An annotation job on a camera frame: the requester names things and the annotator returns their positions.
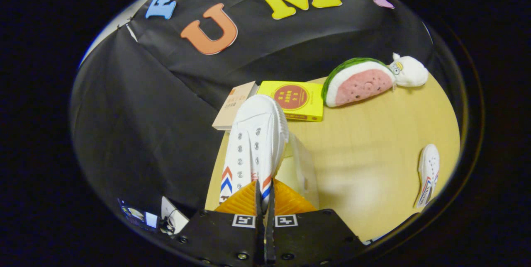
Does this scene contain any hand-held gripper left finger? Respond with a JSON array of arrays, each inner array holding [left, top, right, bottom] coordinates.
[[172, 180, 265, 267]]

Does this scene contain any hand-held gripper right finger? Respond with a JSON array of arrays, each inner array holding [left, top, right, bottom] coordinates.
[[265, 178, 369, 267]]

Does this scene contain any beige fabric storage box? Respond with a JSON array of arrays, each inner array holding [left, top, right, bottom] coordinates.
[[274, 132, 320, 210]]

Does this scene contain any white canvas shoe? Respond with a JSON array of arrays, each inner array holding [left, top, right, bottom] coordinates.
[[415, 144, 440, 209], [219, 94, 289, 214]]

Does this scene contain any white paper sheet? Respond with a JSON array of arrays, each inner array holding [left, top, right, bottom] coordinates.
[[161, 197, 189, 234]]

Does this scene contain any yellow book with red circle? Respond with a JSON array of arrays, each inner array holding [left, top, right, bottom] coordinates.
[[257, 81, 324, 122]]

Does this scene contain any watermelon slice plush toy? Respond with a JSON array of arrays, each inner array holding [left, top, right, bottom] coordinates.
[[322, 58, 397, 108]]

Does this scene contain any white plush toy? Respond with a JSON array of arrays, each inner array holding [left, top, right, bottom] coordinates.
[[388, 53, 429, 88]]

